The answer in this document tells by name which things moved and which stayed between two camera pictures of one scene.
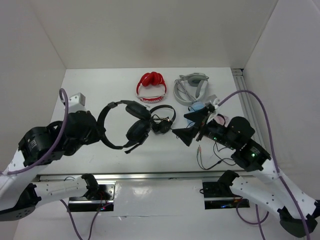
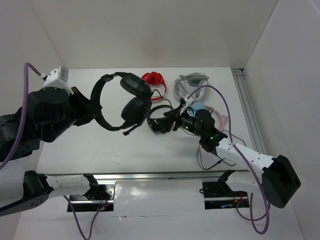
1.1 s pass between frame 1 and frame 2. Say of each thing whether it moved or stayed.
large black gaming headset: moved
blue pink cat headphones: stayed
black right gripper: moved
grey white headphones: stayed
